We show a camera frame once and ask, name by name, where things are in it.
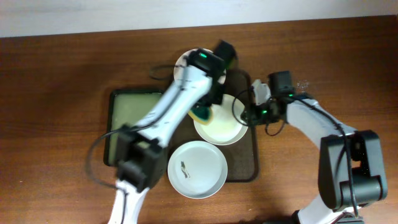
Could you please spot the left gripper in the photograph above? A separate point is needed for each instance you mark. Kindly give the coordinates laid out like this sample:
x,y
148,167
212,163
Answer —
x,y
206,104

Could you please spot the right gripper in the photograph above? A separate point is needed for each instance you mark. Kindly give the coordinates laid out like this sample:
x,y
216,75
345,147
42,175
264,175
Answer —
x,y
259,116

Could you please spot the white plate top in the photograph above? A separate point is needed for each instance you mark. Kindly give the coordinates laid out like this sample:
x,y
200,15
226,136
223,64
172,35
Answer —
x,y
180,70

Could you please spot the white plate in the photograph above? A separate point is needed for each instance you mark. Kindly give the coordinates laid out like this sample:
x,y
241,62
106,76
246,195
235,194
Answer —
x,y
197,169
223,129
180,70

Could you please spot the green yellow sponge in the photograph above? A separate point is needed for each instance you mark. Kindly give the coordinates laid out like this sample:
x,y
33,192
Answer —
x,y
201,114

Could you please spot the white plate bottom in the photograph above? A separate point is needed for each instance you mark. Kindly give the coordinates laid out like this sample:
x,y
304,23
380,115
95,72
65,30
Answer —
x,y
197,169

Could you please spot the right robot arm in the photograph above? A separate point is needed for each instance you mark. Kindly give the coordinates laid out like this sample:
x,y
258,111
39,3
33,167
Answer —
x,y
351,173

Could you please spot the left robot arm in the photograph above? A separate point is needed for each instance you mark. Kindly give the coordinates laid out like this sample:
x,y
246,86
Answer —
x,y
141,150

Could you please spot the dark brown serving tray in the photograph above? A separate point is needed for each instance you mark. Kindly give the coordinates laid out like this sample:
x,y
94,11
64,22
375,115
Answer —
x,y
241,156

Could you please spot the small green tray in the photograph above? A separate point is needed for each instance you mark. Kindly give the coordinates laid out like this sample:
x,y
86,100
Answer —
x,y
128,106

